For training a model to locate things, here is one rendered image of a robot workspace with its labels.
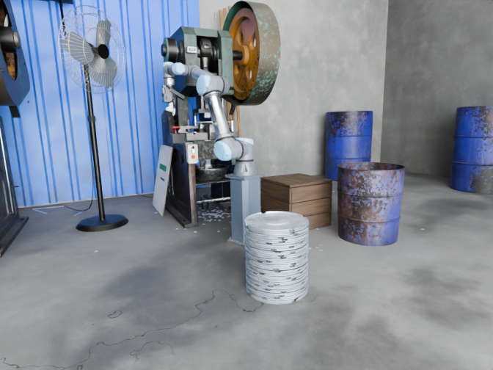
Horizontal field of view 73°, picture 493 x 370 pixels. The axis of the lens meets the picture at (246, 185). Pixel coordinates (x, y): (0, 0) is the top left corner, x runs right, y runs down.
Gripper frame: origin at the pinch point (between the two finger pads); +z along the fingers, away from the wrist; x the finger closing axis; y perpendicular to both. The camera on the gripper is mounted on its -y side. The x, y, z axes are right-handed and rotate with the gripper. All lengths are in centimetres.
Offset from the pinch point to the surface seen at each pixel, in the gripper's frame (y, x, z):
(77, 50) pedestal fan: 59, -17, -43
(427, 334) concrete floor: -45, 175, 84
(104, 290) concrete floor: 59, 82, 85
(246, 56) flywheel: -67, -16, -46
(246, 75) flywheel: -69, -21, -32
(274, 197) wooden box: -61, 40, 62
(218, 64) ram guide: -40, -12, -38
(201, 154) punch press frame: -18.9, 1.2, 30.7
